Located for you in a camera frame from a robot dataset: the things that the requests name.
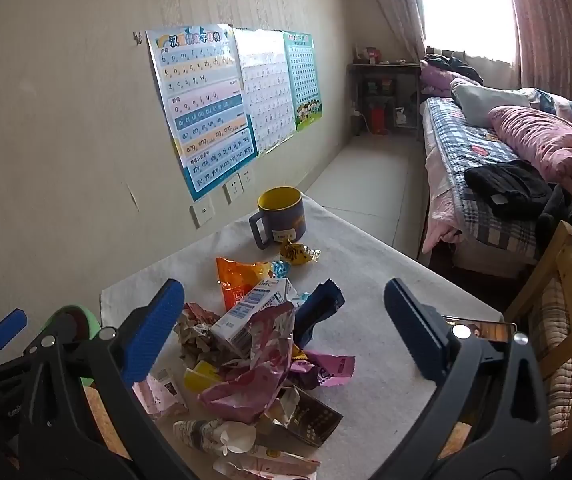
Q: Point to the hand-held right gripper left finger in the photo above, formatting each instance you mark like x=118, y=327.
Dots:
x=158, y=325

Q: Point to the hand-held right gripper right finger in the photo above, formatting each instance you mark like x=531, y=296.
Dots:
x=411, y=320

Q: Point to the printed paper wrapper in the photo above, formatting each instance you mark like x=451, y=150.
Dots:
x=193, y=330

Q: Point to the pale pink wrapper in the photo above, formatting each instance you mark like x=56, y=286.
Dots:
x=163, y=392

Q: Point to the green bin with red inside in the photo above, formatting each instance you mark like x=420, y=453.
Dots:
x=88, y=316

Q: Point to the white and blue milk carton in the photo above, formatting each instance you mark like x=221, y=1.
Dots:
x=246, y=320

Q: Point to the orange snack bag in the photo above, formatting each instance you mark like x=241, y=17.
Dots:
x=236, y=280

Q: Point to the purple and pink wrapper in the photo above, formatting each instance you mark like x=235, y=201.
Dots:
x=331, y=367

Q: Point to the dark blue wrapper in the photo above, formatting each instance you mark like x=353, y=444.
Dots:
x=318, y=305

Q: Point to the pink foil bag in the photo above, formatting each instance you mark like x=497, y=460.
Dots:
x=261, y=360

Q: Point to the small light blue wrapper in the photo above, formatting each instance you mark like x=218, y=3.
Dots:
x=280, y=269

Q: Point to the yellow candy wrapper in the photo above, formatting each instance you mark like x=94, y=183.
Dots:
x=293, y=252

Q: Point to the black packet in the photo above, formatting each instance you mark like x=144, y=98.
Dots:
x=316, y=417

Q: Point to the pink and white long wrapper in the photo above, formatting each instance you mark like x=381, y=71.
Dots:
x=266, y=462

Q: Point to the white towel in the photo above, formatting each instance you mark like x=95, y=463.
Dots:
x=366, y=270

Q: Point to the phone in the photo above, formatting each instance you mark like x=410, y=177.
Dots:
x=486, y=330

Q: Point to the blue mug with yellow inside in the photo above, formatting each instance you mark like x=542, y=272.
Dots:
x=286, y=220

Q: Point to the wooden chair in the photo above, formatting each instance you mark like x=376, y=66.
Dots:
x=566, y=280

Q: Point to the black garment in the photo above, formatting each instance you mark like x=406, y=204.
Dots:
x=506, y=185

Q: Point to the bed with plaid sheet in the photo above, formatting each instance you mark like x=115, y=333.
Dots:
x=456, y=160

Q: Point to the red box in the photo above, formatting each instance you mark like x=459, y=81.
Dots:
x=378, y=119

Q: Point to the pink quilt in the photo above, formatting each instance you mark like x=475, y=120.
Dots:
x=546, y=140

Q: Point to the grey white pillow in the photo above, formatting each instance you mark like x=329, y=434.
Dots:
x=486, y=102

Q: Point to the dark shelf unit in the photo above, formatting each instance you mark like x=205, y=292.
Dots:
x=366, y=85

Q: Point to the purple clothes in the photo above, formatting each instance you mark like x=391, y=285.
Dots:
x=438, y=77

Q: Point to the pink curtain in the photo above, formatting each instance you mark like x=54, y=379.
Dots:
x=396, y=5
x=541, y=20

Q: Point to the window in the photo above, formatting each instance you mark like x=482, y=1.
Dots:
x=466, y=5

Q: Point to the white wall socket with hole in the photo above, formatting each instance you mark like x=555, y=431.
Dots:
x=202, y=211

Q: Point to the blue letter wall poster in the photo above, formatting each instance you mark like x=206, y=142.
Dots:
x=201, y=110

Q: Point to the white chart wall poster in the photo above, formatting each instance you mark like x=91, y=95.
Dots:
x=266, y=90

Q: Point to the green chart wall poster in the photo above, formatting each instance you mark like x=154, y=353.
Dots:
x=306, y=80

